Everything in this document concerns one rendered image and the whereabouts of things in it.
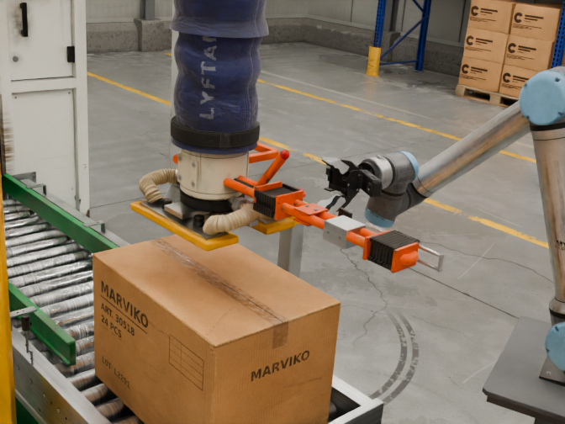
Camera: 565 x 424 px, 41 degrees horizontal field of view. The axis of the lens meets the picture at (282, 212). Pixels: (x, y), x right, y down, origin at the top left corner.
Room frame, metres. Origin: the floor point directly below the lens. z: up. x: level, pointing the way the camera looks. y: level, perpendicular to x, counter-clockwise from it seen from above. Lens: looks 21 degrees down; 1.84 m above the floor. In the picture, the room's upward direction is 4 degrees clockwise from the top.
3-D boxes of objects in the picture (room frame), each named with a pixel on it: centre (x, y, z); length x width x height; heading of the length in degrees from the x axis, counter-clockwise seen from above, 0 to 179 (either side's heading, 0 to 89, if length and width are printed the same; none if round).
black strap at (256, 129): (1.86, 0.18, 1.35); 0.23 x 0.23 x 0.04
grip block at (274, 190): (1.68, 0.01, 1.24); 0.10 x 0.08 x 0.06; 134
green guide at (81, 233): (2.88, 0.78, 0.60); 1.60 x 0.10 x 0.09; 43
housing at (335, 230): (1.53, -0.14, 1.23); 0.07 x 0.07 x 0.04; 44
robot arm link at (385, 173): (1.94, -0.24, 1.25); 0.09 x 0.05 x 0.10; 44
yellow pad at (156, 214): (1.79, 0.25, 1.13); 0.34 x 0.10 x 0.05; 44
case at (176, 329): (1.84, 0.18, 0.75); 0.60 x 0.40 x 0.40; 42
